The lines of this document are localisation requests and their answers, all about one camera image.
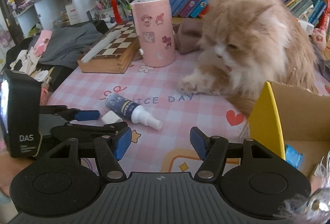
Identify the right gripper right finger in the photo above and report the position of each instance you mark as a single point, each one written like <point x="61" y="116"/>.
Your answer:
<point x="212" y="151"/>

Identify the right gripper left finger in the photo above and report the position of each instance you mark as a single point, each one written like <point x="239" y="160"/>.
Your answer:
<point x="109" y="151"/>

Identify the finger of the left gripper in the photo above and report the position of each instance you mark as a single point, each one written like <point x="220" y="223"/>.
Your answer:
<point x="80" y="115"/>
<point x="84" y="132"/>

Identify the blue spray bottle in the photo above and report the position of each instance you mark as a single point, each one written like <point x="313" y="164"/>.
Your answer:
<point x="132" y="111"/>

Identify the blue packet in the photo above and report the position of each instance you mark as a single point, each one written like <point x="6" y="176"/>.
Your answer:
<point x="293" y="157"/>

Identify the white charger adapter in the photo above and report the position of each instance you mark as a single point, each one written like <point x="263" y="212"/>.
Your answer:
<point x="111" y="117"/>

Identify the person left hand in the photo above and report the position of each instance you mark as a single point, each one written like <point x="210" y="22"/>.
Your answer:
<point x="9" y="168"/>

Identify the orange pink bottle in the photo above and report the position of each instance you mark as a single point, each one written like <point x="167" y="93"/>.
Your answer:
<point x="44" y="93"/>

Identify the pink checkered tablecloth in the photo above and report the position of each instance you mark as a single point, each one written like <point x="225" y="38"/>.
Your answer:
<point x="156" y="90"/>

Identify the pink phone case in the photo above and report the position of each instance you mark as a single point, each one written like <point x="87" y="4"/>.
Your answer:
<point x="41" y="44"/>

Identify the grey cloth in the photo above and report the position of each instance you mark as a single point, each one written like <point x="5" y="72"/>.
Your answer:
<point x="66" y="45"/>

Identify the wooden chessboard box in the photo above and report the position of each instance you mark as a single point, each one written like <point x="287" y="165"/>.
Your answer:
<point x="114" y="53"/>

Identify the yellow cardboard box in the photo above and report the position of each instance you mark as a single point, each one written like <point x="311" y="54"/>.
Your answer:
<point x="288" y="115"/>

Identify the fluffy orange cat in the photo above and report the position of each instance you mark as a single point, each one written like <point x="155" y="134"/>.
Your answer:
<point x="246" y="43"/>

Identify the brown cloth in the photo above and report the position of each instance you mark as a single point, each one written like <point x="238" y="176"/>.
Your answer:
<point x="187" y="34"/>

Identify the pink cylindrical container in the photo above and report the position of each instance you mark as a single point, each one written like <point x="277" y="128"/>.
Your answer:
<point x="153" y="26"/>

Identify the pink pig plush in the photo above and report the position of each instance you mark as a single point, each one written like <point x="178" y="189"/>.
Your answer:
<point x="319" y="38"/>

